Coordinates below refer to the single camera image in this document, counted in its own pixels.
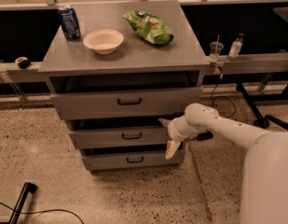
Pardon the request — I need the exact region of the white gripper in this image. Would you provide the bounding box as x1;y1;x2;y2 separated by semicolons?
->
158;116;194;160

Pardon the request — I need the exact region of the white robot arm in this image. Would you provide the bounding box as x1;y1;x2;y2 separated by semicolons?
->
158;103;288;224

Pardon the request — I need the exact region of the grey top drawer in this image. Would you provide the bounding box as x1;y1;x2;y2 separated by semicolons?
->
51;87;202;120

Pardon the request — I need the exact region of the grey drawer cabinet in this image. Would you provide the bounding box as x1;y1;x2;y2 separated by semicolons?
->
39;0;209;158

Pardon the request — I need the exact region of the clear plastic cup with straw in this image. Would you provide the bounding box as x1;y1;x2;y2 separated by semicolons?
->
208;35;224;63

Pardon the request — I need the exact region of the small clear bottle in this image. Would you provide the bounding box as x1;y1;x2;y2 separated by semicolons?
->
227;34;244;62

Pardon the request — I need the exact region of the green chip bag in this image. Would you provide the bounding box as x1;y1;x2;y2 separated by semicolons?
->
122;10;173;45

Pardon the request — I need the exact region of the white paper bowl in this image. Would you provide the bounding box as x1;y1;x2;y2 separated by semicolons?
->
83;29;124;54

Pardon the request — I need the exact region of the black stand leg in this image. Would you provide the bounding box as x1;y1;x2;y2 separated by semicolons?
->
8;182;37;224

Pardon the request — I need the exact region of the blue soda can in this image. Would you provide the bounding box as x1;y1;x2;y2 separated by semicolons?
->
58;6;80;39

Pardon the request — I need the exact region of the black tape measure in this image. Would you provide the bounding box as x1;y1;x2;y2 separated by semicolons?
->
15;57;31;69

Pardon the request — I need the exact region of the black power adapter cable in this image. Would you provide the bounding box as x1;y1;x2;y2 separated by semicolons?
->
193;73;238;142

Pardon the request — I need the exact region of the black floor cable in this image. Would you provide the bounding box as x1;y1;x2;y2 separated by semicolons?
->
0;200;85;224

